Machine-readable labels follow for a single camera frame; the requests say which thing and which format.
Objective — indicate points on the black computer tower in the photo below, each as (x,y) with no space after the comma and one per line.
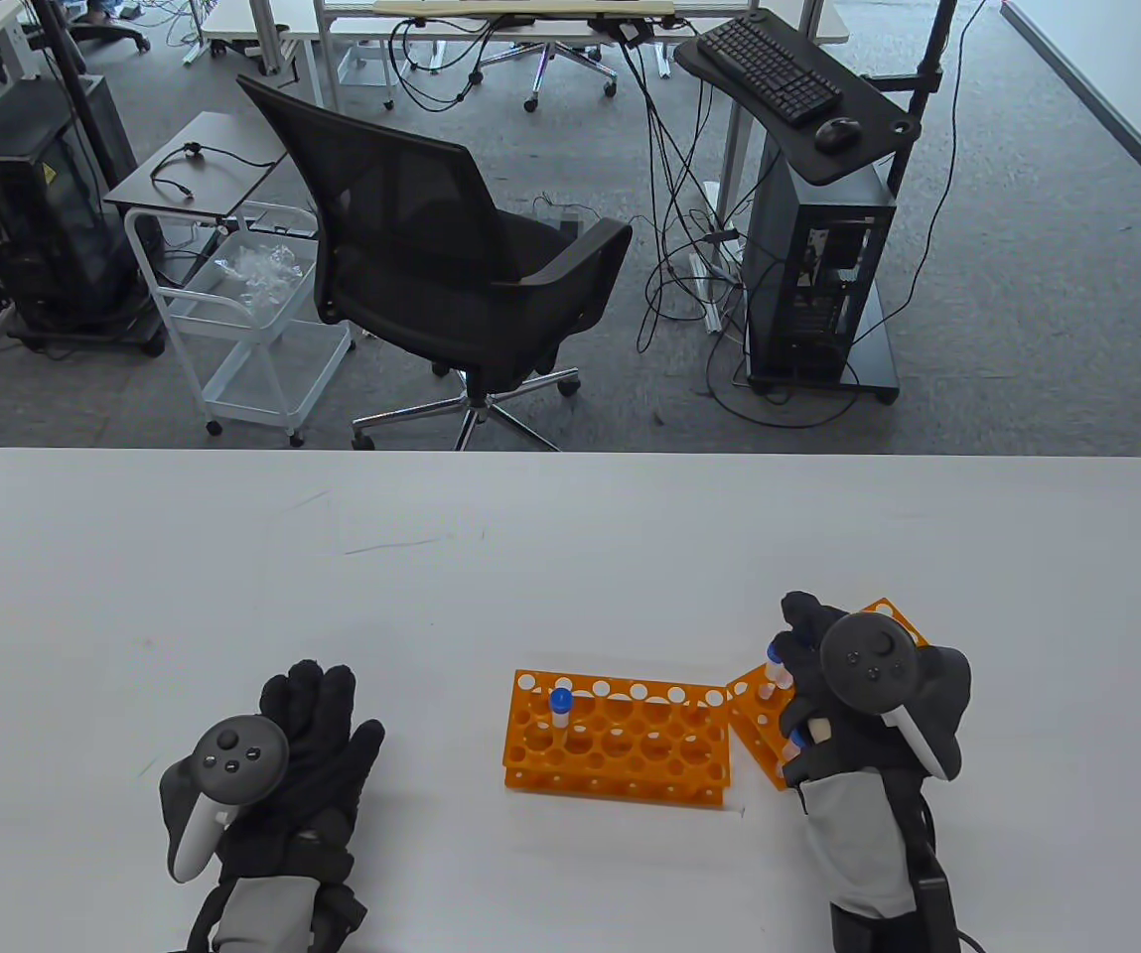
(34,208)
(808,258)

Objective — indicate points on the person's left forearm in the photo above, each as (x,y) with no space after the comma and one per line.
(267,913)

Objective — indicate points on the small grey side table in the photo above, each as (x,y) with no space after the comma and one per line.
(203,164)

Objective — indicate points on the black computer mouse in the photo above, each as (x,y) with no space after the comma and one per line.
(836,132)

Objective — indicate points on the white desk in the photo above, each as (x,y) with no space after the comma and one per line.
(262,20)

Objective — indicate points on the black stand pole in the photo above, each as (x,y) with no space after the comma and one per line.
(923,79)
(59,50)

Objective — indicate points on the white utility cart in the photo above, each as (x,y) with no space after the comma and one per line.
(262,328)

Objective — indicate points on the black rolling stand base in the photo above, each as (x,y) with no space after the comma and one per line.
(873,367)

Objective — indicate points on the blue capped test tube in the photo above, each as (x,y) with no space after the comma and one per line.
(791,741)
(560,701)
(779,667)

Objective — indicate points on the person's right forearm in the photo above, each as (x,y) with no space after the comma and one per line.
(853,844)

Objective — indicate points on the black mesh office chair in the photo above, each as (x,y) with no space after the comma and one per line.
(451,268)

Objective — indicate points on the person's right hand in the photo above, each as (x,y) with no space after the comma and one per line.
(803,635)

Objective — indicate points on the orange test tube rack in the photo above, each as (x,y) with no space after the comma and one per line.
(754,700)
(620,740)

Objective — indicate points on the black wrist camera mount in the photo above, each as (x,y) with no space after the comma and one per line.
(932,893)

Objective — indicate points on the black and white hand controller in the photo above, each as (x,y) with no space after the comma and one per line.
(237,759)
(868,660)

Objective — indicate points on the black keyboard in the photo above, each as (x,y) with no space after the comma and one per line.
(769,69)

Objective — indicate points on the black keyboard tray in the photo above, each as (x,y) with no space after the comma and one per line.
(858,149)

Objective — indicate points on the person's left hand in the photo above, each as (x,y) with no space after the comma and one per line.
(327,764)

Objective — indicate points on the chrome chair base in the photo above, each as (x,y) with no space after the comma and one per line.
(540,60)

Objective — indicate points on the white power strip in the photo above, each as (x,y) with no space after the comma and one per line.
(707,298)

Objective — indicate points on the clear plastic bags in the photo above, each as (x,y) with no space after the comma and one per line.
(262,270)

